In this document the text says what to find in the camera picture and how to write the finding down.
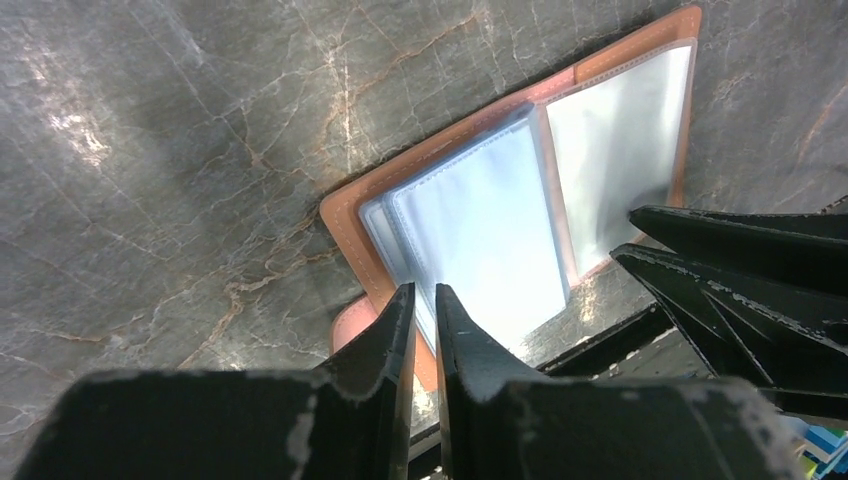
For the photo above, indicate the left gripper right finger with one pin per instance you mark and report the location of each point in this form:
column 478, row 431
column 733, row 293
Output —
column 502, row 419

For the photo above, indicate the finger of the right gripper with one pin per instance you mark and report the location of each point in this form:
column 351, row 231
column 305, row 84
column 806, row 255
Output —
column 789, row 342
column 803, row 250

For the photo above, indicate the brown leather card holder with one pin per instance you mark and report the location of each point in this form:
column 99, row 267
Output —
column 519, row 202

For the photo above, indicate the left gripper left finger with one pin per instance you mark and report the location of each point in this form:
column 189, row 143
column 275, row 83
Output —
column 347, row 418

